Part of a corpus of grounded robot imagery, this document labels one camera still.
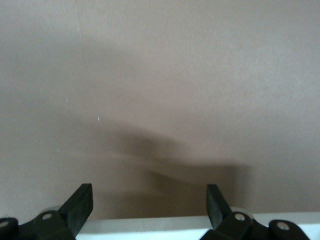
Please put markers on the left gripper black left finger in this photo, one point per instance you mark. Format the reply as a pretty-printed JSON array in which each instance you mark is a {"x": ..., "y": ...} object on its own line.
[{"x": 77, "y": 207}]

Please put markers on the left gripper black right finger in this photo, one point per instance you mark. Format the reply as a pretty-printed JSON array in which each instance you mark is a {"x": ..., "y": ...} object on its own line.
[{"x": 215, "y": 207}]

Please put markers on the brown table mat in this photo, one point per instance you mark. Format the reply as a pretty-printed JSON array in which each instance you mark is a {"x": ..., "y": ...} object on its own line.
[{"x": 160, "y": 75}]

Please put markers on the white cabinet drawer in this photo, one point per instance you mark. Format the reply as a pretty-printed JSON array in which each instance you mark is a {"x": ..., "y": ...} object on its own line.
[{"x": 150, "y": 227}]

